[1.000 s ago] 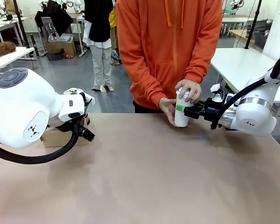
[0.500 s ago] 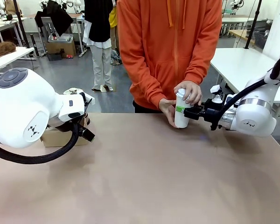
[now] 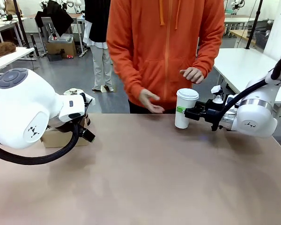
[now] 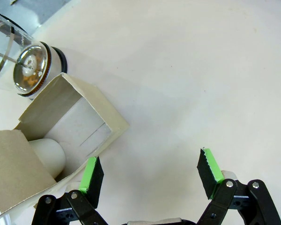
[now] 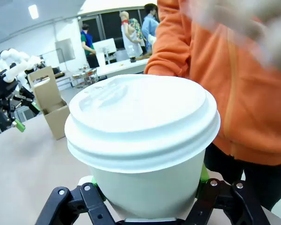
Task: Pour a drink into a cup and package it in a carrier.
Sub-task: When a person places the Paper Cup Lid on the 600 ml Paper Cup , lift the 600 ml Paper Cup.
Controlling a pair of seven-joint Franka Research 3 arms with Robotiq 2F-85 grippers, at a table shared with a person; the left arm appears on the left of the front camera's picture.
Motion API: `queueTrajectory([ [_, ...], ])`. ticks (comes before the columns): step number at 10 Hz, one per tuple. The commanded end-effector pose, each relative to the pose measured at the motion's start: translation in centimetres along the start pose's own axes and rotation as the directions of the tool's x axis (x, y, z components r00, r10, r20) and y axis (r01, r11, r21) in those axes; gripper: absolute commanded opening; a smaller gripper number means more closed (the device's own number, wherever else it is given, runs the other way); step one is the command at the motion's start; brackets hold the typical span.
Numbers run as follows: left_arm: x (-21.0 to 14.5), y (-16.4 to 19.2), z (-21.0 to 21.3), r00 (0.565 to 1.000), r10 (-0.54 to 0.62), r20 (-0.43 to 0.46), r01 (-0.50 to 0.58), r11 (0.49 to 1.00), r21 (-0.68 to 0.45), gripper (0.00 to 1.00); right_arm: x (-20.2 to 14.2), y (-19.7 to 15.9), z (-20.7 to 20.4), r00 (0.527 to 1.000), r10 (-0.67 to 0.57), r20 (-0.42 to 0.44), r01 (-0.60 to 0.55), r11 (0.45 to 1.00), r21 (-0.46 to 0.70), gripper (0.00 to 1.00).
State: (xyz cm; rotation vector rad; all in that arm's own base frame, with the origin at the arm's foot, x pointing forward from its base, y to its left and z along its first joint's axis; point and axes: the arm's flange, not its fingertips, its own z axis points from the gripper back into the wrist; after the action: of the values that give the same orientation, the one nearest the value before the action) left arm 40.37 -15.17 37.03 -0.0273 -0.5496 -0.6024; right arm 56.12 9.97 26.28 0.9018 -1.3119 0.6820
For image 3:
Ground white lidded paper cup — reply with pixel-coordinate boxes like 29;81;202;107
174;88;200;129

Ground person's left forearm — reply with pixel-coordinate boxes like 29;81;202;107
193;39;225;78

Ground white work table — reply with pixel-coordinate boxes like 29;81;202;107
0;46;36;76

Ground person's black trousers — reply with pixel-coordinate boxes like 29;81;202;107
128;99;177;114

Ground brown cardboard cup carrier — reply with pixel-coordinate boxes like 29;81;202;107
39;88;91;149

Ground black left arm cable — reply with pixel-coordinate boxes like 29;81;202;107
0;121;82;166

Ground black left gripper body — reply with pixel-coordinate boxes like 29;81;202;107
48;112;85;133

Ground background person white trousers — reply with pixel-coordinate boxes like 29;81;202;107
83;0;114;92

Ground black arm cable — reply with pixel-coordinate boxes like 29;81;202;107
0;121;82;166
212;50;281;132

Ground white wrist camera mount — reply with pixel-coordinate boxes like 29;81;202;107
210;85;223;105
81;92;96;111

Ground small black floor box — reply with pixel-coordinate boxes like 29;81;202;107
48;53;63;62

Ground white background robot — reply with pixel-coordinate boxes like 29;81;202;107
230;0;246;10

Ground wooden top table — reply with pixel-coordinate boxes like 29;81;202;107
229;29;257;46

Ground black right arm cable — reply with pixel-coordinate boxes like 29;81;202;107
212;50;281;132

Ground person's right hand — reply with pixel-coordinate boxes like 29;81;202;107
139;88;166;114

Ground black stand pole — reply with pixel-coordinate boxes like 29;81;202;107
245;0;264;50

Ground person's left hand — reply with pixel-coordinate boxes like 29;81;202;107
179;67;205;84

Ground person's right forearm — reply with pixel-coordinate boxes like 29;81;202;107
107;53;153;104

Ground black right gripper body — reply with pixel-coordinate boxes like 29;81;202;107
201;98;225;131

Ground grey plastic container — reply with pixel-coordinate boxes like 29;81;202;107
48;32;74;44

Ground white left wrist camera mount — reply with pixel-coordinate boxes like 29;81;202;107
81;92;96;111

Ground black tripod pole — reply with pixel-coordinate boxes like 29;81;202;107
13;0;37;61

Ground white side table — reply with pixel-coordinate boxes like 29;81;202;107
213;48;281;105

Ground brown furry bundle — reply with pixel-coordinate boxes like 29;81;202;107
0;41;17;60

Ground white background desk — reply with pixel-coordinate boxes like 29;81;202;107
224;14;274;31

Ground grey plastic crate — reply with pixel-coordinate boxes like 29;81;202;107
253;31;272;50

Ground person's orange hoodie torso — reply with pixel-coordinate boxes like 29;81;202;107
106;0;225;111

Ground black hanging cloth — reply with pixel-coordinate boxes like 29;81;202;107
34;0;74;38

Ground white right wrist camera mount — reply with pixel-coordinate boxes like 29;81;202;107
210;85;223;105

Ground brown cardboard box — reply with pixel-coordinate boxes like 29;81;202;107
45;39;77;59

